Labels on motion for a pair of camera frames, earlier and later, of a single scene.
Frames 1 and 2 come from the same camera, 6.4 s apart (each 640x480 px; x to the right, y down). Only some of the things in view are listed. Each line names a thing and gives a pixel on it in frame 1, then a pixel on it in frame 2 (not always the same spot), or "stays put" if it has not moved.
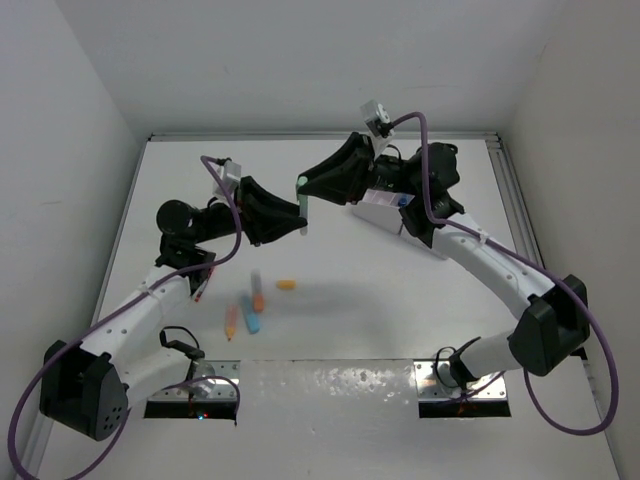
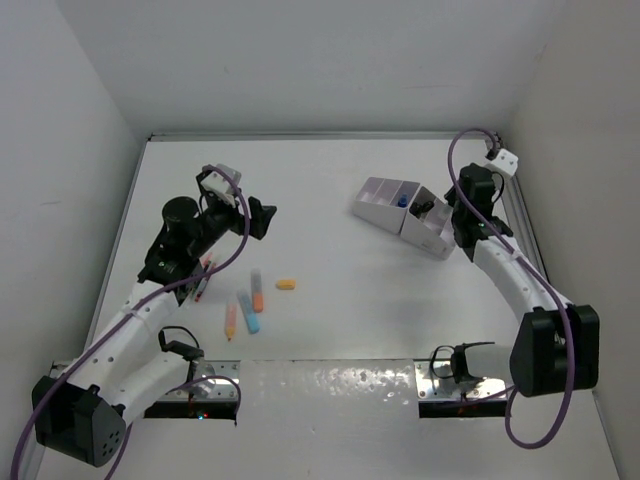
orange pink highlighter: x=231 y=320 stays put
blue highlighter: x=252 y=318 stays put
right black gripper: x=345 y=176 to x=450 y=197
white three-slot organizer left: x=382 y=207 stays put
